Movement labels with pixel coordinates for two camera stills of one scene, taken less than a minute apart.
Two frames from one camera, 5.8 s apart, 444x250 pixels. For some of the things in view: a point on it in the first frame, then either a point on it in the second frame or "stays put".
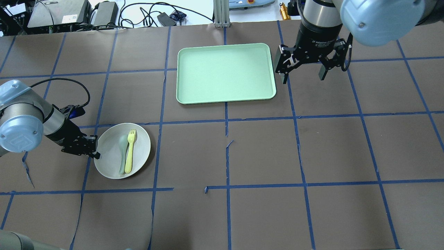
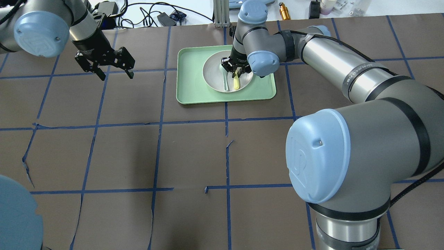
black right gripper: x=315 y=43 → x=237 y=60
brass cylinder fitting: x=283 y=10 stays put
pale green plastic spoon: x=123 y=141 → x=225 y=78
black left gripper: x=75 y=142 → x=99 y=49
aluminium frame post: x=221 y=13 stays put
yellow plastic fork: x=131 y=138 → x=236 y=81
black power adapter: x=165 y=20 stays put
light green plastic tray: x=214 y=73 stays put
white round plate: x=124 y=148 → x=214 y=77
